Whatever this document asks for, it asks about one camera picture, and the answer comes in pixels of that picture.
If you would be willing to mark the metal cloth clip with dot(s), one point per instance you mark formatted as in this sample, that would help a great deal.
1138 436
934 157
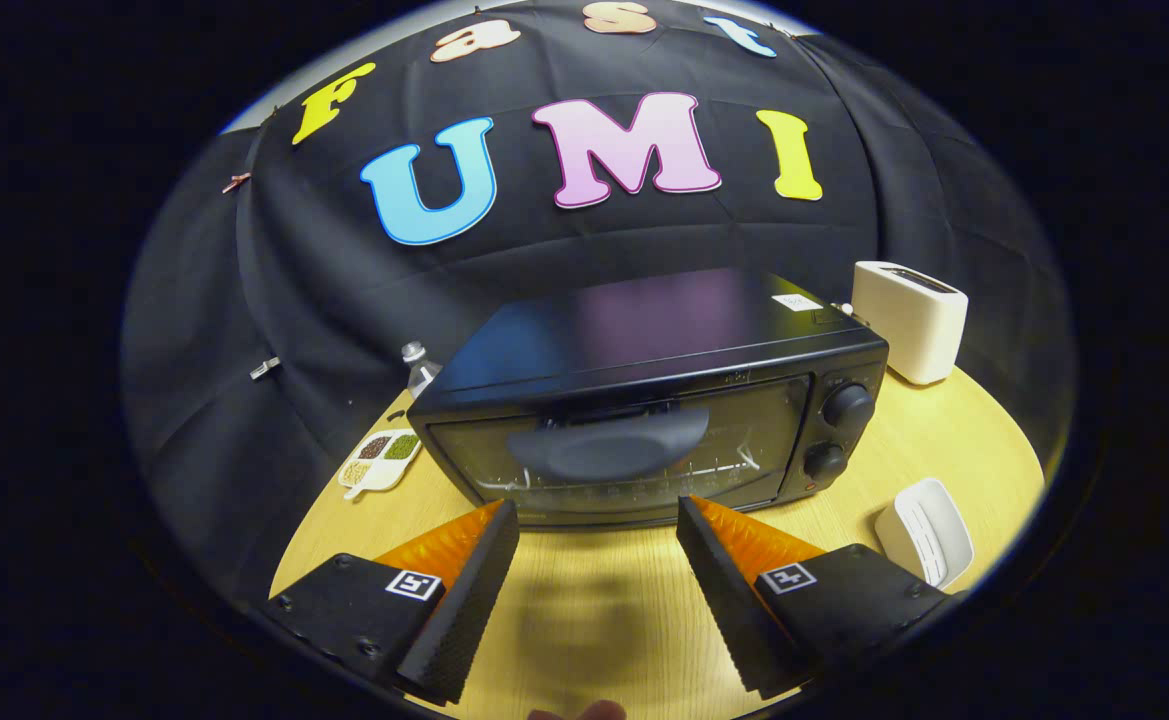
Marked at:
265 369

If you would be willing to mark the white divided spice dish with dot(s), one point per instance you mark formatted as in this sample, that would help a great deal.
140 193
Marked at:
379 462

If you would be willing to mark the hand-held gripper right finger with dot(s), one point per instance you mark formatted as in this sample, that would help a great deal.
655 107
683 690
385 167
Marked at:
729 600

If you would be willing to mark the clear plastic bottle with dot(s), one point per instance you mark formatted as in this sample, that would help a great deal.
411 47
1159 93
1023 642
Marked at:
419 372

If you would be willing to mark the white bread toaster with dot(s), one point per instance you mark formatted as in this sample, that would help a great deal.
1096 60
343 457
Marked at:
909 320

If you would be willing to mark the black toaster oven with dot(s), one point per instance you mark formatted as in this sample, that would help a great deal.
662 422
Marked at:
644 320

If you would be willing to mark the black backdrop cloth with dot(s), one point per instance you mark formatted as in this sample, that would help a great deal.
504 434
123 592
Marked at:
344 270

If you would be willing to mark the red cloth clip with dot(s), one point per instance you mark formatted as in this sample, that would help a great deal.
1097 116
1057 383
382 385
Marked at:
237 182

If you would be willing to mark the white rectangular dish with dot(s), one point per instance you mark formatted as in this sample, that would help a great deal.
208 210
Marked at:
929 535

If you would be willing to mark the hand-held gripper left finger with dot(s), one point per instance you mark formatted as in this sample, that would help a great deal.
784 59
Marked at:
474 600

